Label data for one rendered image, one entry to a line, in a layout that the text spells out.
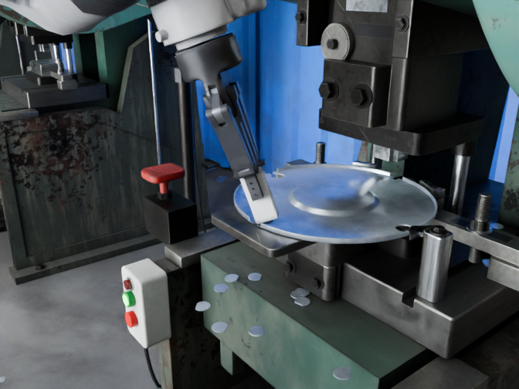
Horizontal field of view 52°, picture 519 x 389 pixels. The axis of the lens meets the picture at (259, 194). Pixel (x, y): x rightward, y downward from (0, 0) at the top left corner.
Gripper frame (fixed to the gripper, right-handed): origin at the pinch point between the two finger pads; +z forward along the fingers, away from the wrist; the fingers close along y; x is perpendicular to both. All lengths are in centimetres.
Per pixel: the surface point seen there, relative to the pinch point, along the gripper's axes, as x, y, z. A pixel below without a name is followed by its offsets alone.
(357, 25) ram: 18.2, -13.0, -15.1
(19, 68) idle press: -180, -278, -34
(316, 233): 5.8, 2.8, 6.0
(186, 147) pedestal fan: -35, -89, 10
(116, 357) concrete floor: -74, -67, 61
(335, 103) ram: 12.4, -11.4, -6.1
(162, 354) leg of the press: -30.8, -15.6, 30.2
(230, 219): -5.0, -1.0, 2.5
